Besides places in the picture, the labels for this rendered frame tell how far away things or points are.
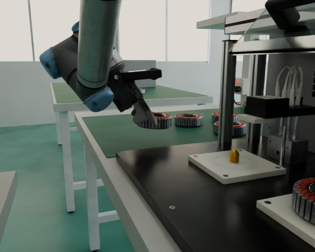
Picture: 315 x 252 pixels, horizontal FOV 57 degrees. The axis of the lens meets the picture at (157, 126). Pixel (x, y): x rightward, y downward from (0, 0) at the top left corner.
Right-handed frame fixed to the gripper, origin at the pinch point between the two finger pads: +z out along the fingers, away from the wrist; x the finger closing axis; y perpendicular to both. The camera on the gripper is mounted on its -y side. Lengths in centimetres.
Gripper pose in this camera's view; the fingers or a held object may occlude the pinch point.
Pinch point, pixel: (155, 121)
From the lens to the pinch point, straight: 89.2
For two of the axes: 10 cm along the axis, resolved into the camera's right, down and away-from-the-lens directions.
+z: 5.3, 8.1, 2.5
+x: 1.3, 2.1, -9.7
